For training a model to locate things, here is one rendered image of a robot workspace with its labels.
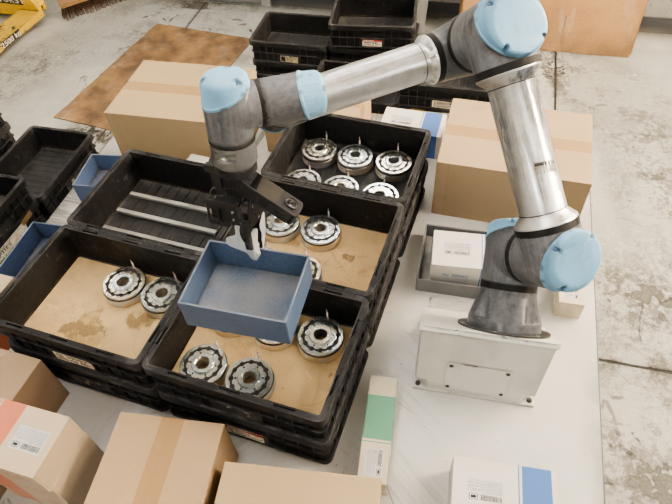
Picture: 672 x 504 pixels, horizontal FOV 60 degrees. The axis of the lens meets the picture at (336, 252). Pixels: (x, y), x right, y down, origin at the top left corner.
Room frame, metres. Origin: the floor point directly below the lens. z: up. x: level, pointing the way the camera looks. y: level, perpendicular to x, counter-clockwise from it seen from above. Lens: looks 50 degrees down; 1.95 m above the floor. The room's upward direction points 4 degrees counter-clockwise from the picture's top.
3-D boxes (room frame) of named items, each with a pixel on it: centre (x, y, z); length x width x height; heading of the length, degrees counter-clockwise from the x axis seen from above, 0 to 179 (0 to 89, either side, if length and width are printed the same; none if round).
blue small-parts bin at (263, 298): (0.65, 0.17, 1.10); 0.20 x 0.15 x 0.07; 73
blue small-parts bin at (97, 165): (1.41, 0.68, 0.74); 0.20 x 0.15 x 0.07; 79
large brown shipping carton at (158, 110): (1.62, 0.45, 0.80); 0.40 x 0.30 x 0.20; 75
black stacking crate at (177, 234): (1.09, 0.43, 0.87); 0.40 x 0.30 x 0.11; 68
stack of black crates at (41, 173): (1.85, 1.17, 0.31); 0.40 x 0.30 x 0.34; 163
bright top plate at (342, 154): (1.28, -0.08, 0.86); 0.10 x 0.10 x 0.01
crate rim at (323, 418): (0.67, 0.17, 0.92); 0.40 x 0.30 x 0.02; 68
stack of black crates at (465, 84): (2.11, -0.53, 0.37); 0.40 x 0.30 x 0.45; 73
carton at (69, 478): (0.48, 0.63, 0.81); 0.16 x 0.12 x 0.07; 73
